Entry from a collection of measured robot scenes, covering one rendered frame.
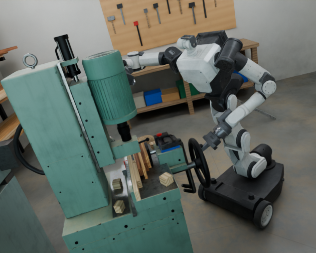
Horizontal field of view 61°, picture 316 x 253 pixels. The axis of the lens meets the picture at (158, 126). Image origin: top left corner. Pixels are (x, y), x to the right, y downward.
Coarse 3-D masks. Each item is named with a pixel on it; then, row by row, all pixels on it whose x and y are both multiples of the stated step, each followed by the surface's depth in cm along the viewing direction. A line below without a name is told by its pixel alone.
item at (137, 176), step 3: (132, 162) 141; (135, 165) 137; (135, 168) 135; (135, 171) 132; (135, 174) 130; (138, 174) 129; (135, 177) 127; (138, 177) 127; (138, 180) 124; (138, 183) 125; (141, 183) 127; (138, 186) 125; (141, 186) 125
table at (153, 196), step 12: (156, 168) 138; (168, 168) 135; (180, 168) 140; (144, 180) 130; (156, 180) 128; (144, 192) 122; (156, 192) 120; (168, 192) 119; (144, 204) 119; (156, 204) 120
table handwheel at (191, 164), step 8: (192, 144) 155; (192, 152) 160; (200, 152) 137; (192, 160) 162; (200, 160) 137; (200, 168) 146; (208, 168) 136; (200, 176) 157; (208, 176) 136; (208, 184) 140
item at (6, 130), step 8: (8, 48) 379; (16, 48) 402; (0, 56) 374; (0, 88) 355; (0, 96) 335; (0, 104) 410; (0, 112) 412; (8, 120) 398; (16, 120) 388; (0, 128) 372; (8, 128) 363; (16, 128) 361; (0, 136) 338; (8, 136) 339
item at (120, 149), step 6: (132, 138) 137; (114, 144) 135; (120, 144) 133; (126, 144) 133; (132, 144) 134; (138, 144) 135; (114, 150) 133; (120, 150) 134; (126, 150) 134; (132, 150) 135; (138, 150) 136; (114, 156) 134; (120, 156) 135
